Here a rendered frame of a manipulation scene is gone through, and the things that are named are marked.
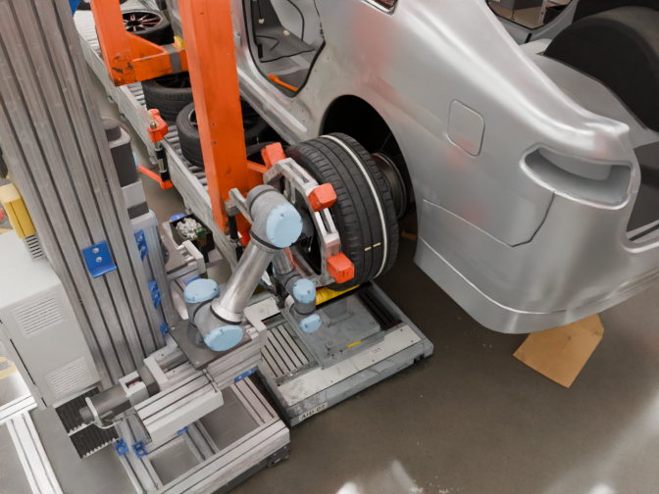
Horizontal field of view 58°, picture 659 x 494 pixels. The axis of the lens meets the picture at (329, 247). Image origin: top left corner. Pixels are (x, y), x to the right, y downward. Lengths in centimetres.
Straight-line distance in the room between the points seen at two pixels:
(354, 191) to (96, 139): 99
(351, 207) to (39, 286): 110
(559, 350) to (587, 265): 136
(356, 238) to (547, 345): 143
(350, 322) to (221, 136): 109
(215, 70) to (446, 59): 100
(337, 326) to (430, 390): 55
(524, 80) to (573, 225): 45
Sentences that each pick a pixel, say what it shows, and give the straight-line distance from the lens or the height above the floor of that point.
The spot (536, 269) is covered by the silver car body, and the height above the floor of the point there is 113.
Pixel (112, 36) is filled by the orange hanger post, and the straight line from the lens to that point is 452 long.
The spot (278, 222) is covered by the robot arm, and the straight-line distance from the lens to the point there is 172.
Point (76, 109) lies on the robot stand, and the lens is 171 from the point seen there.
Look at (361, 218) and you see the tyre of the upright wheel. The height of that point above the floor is 103.
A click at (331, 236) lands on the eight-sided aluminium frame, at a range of 229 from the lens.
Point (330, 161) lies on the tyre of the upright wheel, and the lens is 235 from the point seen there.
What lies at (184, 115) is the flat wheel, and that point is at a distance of 418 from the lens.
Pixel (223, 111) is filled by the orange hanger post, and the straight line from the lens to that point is 268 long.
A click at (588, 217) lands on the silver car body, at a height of 136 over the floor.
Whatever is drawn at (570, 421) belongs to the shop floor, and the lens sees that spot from 311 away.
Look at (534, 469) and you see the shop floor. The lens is 292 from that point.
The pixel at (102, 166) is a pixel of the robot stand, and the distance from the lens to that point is 182.
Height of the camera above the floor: 244
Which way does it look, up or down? 41 degrees down
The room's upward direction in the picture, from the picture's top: straight up
